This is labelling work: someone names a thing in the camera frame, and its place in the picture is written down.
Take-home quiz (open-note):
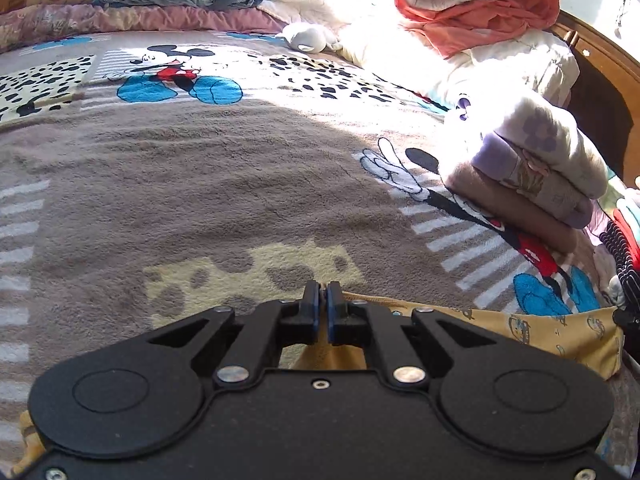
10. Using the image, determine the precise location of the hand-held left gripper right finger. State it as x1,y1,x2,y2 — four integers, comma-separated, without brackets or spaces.
327,280,506,391

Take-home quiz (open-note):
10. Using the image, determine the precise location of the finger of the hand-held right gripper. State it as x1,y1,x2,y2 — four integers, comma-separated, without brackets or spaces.
612,306,640,343

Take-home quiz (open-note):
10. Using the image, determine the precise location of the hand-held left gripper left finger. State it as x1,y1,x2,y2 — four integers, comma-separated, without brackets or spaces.
147,280,321,391

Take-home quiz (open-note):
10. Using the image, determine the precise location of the yellow printed garment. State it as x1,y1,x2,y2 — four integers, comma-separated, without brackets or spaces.
10,290,626,478

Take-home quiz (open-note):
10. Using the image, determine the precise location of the stack of colourful folded clothes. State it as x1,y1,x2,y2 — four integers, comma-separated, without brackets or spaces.
597,195,640,311

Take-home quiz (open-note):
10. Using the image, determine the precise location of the lilac cloth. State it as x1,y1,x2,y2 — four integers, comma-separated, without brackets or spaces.
589,200,614,244

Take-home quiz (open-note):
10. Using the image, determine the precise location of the cartoon printed blanket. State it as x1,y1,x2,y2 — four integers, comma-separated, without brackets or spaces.
0,25,640,480

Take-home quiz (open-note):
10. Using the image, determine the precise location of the white floral folded blanket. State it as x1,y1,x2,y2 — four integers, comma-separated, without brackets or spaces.
457,92,609,199

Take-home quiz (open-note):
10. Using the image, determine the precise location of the brown wooden headboard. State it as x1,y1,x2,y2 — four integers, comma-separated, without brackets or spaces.
550,7,640,187

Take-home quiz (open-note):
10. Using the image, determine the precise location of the white plush toy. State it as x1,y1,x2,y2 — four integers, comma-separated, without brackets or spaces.
280,25,341,55

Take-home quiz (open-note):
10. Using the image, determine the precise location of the white quilt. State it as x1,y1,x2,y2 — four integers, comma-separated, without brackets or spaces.
257,0,581,111

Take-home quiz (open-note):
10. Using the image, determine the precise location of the pink satin pillow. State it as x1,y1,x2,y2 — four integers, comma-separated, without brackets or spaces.
90,4,289,36

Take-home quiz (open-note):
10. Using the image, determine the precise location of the orange rolled quilt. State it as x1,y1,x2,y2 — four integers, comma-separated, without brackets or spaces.
395,0,561,59

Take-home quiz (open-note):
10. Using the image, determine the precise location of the purple floral pillow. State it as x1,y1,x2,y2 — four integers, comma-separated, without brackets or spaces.
0,4,109,54

